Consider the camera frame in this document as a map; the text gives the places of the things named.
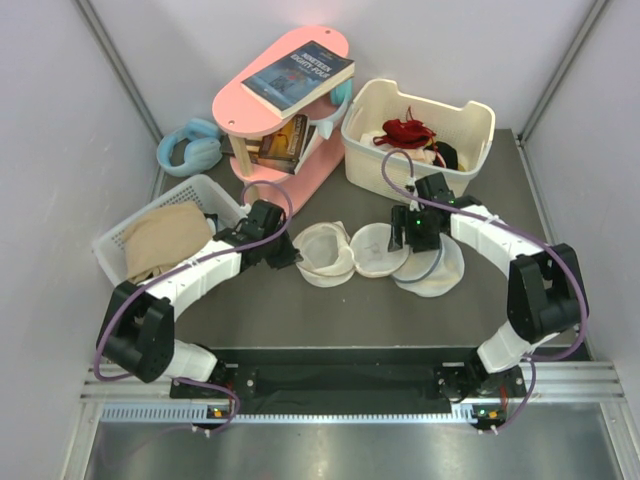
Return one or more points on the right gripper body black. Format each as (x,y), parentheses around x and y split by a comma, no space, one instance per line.
(419,231)

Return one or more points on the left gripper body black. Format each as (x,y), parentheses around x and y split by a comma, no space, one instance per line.
(279,252)

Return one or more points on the beige trim mesh laundry bag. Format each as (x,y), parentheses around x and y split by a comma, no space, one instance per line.
(330,256)

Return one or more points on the red bra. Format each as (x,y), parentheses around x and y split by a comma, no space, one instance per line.
(409,133)

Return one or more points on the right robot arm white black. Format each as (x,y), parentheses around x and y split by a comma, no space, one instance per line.
(545,294)

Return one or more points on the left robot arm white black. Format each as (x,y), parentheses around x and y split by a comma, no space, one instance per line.
(138,330)

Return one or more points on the grey trim mesh laundry bag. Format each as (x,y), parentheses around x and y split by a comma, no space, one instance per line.
(431,274)

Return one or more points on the cream plastic laundry basket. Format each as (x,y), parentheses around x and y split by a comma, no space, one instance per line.
(469,129)

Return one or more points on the brown orange book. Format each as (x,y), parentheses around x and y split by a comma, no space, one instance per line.
(288,148)

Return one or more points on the blue headphones on floor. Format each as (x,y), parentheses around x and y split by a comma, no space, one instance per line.
(202,151)

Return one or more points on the clothes pile in cream basket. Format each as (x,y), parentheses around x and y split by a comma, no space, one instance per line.
(440,155)

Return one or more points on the beige folded cloth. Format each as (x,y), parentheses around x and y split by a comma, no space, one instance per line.
(162,238)

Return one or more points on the dark blue paperback book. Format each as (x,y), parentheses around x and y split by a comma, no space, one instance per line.
(298,78)

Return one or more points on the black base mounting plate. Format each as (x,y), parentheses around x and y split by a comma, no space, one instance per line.
(447,373)

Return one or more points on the white plastic perforated basket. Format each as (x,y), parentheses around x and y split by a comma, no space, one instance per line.
(209,196)

